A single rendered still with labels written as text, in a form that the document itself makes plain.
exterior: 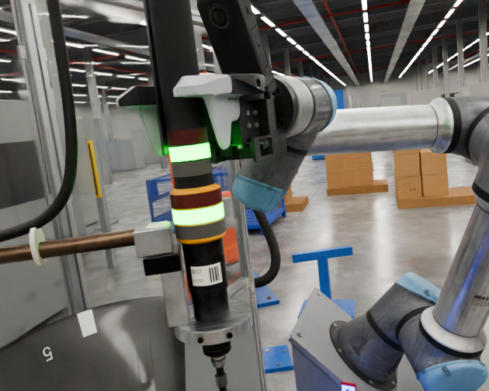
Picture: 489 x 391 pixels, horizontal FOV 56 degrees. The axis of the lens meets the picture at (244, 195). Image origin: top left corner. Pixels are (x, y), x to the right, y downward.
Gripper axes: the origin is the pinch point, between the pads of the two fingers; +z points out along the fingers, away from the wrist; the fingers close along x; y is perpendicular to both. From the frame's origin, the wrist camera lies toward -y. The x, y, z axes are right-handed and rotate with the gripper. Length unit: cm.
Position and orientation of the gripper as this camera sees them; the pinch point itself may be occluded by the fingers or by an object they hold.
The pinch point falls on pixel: (154, 88)
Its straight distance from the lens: 36.9
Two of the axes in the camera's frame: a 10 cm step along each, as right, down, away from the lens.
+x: -8.7, 0.3, 4.9
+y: 1.2, 9.8, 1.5
